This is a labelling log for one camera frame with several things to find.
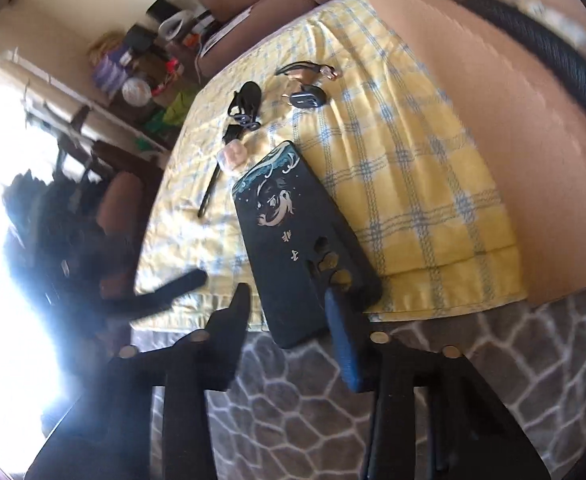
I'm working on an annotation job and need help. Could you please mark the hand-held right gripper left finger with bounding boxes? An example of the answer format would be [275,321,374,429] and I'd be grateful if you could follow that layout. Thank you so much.
[26,282,251,480]

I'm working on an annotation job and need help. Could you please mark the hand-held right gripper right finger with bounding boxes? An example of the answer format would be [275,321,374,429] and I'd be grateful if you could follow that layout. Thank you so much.
[323,287,544,480]

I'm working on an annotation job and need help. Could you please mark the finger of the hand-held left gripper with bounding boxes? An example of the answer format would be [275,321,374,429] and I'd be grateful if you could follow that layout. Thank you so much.
[123,269,209,318]

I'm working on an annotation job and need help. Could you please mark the black printed phone case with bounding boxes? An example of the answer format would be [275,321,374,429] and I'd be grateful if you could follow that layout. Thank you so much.
[233,140,384,350]

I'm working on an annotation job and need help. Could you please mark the cardboard box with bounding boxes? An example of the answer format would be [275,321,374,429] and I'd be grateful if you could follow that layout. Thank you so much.
[345,0,586,306]

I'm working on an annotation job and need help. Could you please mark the grey patterned blanket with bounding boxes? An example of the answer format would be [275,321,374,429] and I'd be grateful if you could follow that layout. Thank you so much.
[133,280,586,480]

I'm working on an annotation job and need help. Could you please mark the wooden chair with brown cushion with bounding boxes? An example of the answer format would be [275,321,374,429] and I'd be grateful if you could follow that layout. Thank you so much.
[56,105,169,306]

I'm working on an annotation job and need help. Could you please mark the small clear pink earplug case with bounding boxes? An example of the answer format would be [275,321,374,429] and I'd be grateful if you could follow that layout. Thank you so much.
[218,142,248,176]

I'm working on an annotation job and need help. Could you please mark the yellow plaid cloth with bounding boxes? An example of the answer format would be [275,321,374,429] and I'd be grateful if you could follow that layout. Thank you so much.
[130,0,528,333]

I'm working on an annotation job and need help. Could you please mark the green bag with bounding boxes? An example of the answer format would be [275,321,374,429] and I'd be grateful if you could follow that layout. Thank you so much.
[148,92,196,128]

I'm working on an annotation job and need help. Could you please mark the round printed tin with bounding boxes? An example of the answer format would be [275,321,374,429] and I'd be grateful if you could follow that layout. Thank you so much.
[122,79,153,107]

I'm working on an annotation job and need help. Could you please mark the stack of purple boxes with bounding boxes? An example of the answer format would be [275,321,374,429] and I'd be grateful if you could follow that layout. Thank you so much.
[93,55,129,88]

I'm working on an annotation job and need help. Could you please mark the black car key fob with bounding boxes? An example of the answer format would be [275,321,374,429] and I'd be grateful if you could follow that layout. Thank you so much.
[287,86,326,111]

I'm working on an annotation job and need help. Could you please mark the papers on sofa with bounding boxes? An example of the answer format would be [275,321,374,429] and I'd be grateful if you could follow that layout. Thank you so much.
[208,7,254,43]

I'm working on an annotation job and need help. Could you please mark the brown sofa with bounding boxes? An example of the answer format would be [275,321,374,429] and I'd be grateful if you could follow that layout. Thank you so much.
[183,0,364,78]

